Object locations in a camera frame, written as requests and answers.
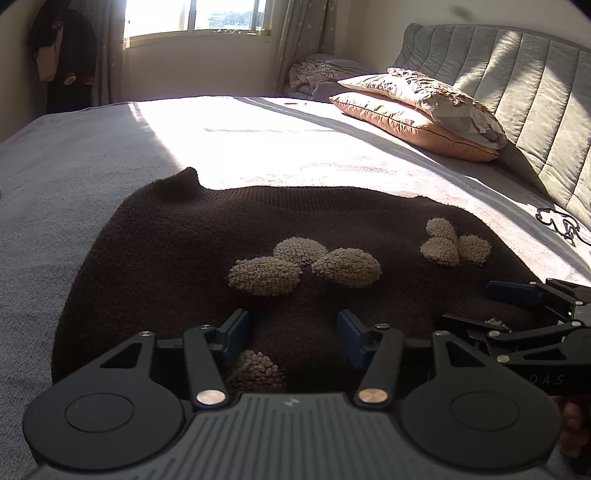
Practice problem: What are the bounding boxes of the hanging dark clothes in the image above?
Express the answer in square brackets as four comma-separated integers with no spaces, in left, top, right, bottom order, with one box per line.
[25,0,100,114]

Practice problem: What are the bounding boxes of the person's right hand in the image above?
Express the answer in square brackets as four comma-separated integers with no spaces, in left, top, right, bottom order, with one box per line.
[556,396,591,464]

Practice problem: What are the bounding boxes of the grey star-print curtain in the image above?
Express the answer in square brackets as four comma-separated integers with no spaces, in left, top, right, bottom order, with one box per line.
[276,0,341,96]
[90,0,126,108]

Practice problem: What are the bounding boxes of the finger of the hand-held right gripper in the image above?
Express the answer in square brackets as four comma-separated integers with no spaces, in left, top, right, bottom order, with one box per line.
[485,278,591,324]
[436,314,591,366]

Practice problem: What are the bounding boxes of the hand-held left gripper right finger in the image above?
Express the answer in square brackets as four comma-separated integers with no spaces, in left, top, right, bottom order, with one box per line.
[337,309,492,411]

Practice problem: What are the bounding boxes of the window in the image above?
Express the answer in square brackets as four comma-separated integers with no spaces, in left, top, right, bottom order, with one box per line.
[122,0,274,48]

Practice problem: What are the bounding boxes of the crumpled floral bedding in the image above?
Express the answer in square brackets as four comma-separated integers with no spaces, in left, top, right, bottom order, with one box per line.
[288,54,371,101]

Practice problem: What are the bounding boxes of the black cord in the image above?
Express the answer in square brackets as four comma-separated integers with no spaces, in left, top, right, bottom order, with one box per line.
[536,206,584,248]

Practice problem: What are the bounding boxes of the brown sweater with beige tufts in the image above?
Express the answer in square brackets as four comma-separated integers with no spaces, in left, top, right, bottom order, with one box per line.
[52,167,555,398]

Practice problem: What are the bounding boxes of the grey padded headboard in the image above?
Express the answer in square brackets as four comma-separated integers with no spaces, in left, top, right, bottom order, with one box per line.
[392,23,591,228]

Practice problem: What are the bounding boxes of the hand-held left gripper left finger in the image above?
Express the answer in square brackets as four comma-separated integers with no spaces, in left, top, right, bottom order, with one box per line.
[98,308,251,411]

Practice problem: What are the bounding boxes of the beige patterned pillow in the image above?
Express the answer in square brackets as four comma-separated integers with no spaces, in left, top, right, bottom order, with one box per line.
[338,67,509,149]

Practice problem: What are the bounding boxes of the orange pillow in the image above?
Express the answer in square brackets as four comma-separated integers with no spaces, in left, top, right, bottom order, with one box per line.
[329,91,502,162]

